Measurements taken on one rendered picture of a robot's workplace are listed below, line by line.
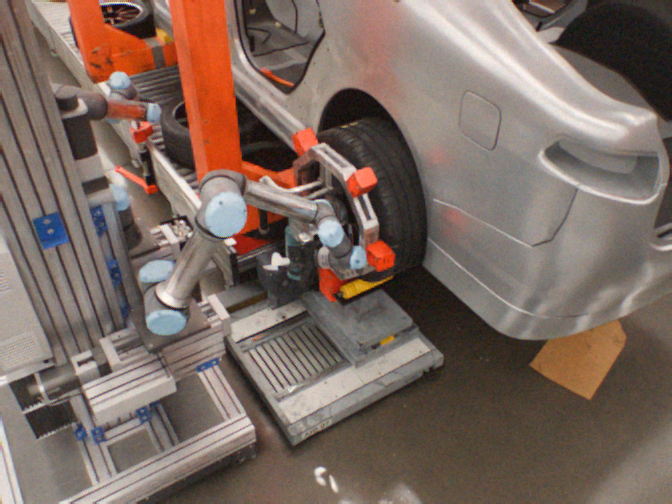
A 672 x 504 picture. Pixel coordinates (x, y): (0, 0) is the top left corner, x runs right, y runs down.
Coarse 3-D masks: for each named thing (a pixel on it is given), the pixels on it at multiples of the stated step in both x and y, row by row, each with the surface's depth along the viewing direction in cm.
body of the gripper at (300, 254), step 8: (288, 248) 218; (296, 248) 218; (304, 248) 218; (312, 248) 217; (320, 248) 217; (288, 256) 219; (296, 256) 218; (304, 256) 218; (312, 256) 217; (296, 264) 218; (304, 264) 218
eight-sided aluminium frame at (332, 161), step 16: (320, 144) 252; (304, 160) 260; (320, 160) 248; (336, 160) 245; (304, 176) 276; (336, 176) 241; (304, 192) 281; (352, 208) 239; (368, 208) 238; (368, 224) 237; (368, 240) 240; (336, 272) 271; (352, 272) 259
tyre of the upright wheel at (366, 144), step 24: (360, 120) 259; (384, 120) 255; (336, 144) 250; (360, 144) 241; (384, 144) 243; (312, 168) 276; (360, 168) 240; (384, 168) 237; (408, 168) 240; (312, 192) 284; (384, 192) 235; (408, 192) 239; (384, 216) 238; (408, 216) 240; (384, 240) 244; (408, 240) 244; (408, 264) 257
